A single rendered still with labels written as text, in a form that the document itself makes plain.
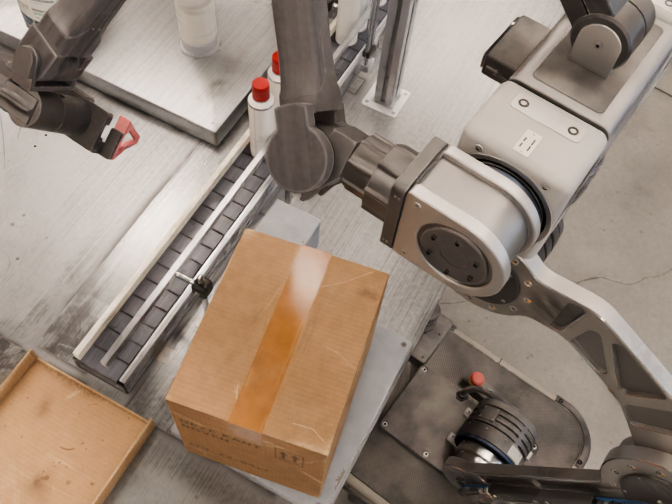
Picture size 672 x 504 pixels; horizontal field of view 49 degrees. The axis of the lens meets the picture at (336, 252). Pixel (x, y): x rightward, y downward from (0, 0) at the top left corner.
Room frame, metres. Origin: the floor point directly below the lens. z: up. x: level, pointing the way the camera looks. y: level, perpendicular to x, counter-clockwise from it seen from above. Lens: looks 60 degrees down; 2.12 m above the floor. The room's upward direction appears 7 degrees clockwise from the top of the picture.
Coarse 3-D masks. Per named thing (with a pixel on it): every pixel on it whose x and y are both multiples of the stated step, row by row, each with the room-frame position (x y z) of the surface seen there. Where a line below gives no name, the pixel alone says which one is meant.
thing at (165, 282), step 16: (368, 16) 1.29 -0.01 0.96; (352, 32) 1.23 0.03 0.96; (256, 160) 0.86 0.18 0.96; (240, 176) 0.81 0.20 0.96; (224, 208) 0.74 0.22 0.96; (208, 224) 0.70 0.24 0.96; (192, 240) 0.66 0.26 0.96; (160, 288) 0.56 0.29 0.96; (144, 304) 0.52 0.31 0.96; (128, 336) 0.46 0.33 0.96; (112, 352) 0.43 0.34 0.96
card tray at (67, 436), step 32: (32, 352) 0.45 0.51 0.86; (32, 384) 0.40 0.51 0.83; (64, 384) 0.41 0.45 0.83; (0, 416) 0.34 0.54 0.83; (32, 416) 0.34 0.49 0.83; (64, 416) 0.35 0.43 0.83; (96, 416) 0.36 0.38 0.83; (128, 416) 0.36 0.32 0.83; (0, 448) 0.28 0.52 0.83; (32, 448) 0.29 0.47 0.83; (64, 448) 0.30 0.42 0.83; (96, 448) 0.30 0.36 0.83; (128, 448) 0.31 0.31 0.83; (0, 480) 0.23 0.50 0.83; (32, 480) 0.24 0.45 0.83; (64, 480) 0.24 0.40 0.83; (96, 480) 0.25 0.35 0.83
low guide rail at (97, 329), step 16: (336, 16) 1.33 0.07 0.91; (240, 144) 0.93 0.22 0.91; (224, 160) 0.88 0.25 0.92; (208, 192) 0.81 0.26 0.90; (192, 208) 0.76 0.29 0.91; (176, 224) 0.72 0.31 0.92; (160, 256) 0.65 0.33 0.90; (144, 272) 0.61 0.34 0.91; (128, 288) 0.57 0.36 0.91; (112, 304) 0.54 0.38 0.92; (96, 336) 0.48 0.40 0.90; (80, 352) 0.44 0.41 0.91
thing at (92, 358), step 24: (336, 48) 1.26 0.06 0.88; (360, 48) 1.27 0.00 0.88; (336, 72) 1.19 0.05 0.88; (240, 168) 0.89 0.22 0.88; (264, 168) 0.90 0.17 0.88; (216, 192) 0.82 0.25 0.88; (240, 192) 0.83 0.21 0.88; (192, 216) 0.76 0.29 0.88; (216, 240) 0.71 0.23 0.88; (168, 264) 0.65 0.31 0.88; (192, 264) 0.65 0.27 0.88; (144, 288) 0.59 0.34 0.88; (168, 288) 0.60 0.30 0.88; (120, 312) 0.54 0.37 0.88; (168, 312) 0.56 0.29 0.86; (144, 336) 0.50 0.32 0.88; (96, 360) 0.44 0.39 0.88; (120, 360) 0.45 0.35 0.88
